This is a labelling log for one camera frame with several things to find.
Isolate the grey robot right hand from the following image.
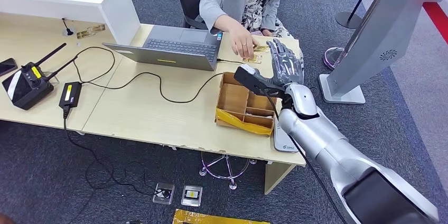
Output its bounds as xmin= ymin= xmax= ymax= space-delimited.
xmin=259 ymin=39 xmax=304 ymax=92

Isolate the yellow tape strip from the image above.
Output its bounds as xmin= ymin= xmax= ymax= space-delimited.
xmin=215 ymin=108 xmax=274 ymax=136

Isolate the chrome stanchion post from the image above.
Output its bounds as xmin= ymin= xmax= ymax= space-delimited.
xmin=322 ymin=46 xmax=346 ymax=71

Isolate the chrome stool base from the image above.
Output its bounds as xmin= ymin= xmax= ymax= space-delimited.
xmin=199 ymin=152 xmax=258 ymax=192

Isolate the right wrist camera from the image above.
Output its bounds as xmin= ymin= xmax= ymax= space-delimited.
xmin=233 ymin=64 xmax=286 ymax=99

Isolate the black power adapter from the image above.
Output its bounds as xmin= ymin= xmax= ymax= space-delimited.
xmin=58 ymin=81 xmax=82 ymax=110

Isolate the white card reader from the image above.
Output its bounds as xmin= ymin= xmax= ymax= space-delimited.
xmin=273 ymin=119 xmax=299 ymax=153

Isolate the black remote controller with antennas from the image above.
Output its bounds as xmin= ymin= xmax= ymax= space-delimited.
xmin=1 ymin=43 xmax=78 ymax=111

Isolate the black phone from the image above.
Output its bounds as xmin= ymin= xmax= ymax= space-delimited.
xmin=0 ymin=58 xmax=18 ymax=78

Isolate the black mains cable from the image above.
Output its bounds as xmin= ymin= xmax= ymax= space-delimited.
xmin=63 ymin=107 xmax=166 ymax=224

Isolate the grey laptop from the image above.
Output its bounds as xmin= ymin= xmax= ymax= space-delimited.
xmin=102 ymin=25 xmax=223 ymax=72

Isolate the grey kiosk stand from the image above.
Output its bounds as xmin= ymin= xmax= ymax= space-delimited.
xmin=318 ymin=0 xmax=448 ymax=105

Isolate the small black desk antenna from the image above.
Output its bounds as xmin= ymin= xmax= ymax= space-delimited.
xmin=62 ymin=18 xmax=75 ymax=37

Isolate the black laptop charger cable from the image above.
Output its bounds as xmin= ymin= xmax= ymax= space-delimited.
xmin=71 ymin=46 xmax=246 ymax=104

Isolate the box wrapped in yellow tape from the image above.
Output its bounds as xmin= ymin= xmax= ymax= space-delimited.
xmin=172 ymin=209 xmax=271 ymax=224

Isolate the hotel room key card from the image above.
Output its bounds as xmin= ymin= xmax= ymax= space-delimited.
xmin=245 ymin=111 xmax=274 ymax=119

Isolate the floor socket with yellow label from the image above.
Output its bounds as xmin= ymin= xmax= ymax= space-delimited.
xmin=181 ymin=184 xmax=204 ymax=207

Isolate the clear plastic film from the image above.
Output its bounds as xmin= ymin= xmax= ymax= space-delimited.
xmin=271 ymin=51 xmax=304 ymax=84

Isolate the person's right hand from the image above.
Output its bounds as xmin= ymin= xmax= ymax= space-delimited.
xmin=229 ymin=26 xmax=260 ymax=59

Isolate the wooden divider box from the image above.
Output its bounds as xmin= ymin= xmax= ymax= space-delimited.
xmin=214 ymin=72 xmax=280 ymax=136

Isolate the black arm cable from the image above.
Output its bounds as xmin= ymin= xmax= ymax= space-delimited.
xmin=264 ymin=91 xmax=351 ymax=224

